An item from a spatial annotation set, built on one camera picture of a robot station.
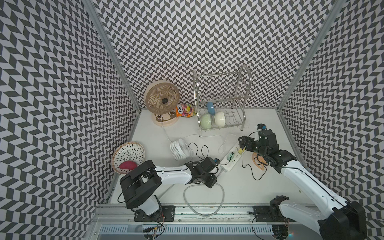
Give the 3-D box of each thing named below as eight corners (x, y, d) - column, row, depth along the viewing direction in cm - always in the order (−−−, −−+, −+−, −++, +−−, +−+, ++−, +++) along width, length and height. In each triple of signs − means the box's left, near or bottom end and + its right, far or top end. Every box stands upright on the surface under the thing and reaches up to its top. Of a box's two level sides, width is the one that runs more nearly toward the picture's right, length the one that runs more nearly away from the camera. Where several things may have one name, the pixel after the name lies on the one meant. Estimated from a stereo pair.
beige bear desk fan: (154, 129, 109) (140, 95, 84) (160, 105, 125) (150, 70, 100) (177, 129, 109) (170, 95, 84) (180, 105, 125) (175, 70, 100)
